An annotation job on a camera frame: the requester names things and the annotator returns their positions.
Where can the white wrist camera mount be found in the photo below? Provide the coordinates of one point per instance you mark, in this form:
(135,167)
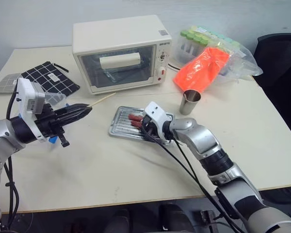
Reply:
(155,112)
(26,94)

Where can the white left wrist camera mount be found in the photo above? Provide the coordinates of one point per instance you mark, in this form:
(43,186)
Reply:
(26,94)

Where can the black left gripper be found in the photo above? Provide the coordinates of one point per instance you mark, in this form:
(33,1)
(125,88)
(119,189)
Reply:
(48,122)

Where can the wooden skewer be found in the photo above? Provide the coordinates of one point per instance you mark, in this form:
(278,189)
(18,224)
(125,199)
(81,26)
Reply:
(103,99)

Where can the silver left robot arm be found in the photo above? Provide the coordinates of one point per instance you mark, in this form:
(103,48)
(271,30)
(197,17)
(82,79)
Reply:
(0,136)

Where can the black office chair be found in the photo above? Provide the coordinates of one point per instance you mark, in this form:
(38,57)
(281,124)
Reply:
(279,72)

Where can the cream toaster oven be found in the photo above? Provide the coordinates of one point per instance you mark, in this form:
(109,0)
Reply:
(116,51)

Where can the clear bag of capped tubes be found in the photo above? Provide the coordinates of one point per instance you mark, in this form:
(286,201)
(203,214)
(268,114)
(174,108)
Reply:
(232,55)

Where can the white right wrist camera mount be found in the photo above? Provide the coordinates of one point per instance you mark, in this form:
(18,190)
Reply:
(155,112)

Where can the black white-grid cloth pouch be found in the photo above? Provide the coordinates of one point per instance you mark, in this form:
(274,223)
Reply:
(51,77)

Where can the orange plastic bag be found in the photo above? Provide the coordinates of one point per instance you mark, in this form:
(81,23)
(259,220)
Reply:
(200,69)

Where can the grey white-grid pad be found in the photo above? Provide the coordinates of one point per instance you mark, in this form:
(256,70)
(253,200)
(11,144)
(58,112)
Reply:
(4,83)

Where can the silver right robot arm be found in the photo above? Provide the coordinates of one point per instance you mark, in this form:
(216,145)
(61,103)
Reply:
(201,138)

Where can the stainless steel cup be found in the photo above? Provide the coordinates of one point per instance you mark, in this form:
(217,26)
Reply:
(189,103)

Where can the ribbed metal tray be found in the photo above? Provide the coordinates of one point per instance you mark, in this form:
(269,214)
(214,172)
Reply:
(122,123)

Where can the small black box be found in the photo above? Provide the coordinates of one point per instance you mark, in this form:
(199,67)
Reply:
(207,216)

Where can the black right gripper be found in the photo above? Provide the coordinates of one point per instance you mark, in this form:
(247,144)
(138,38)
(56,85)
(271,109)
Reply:
(153,129)

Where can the thin black stick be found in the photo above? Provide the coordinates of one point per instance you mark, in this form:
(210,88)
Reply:
(61,67)

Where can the clear plastic cup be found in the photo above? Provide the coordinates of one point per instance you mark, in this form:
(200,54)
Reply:
(53,98)

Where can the red-brown sausage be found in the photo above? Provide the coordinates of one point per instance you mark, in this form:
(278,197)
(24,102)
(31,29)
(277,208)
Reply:
(135,119)

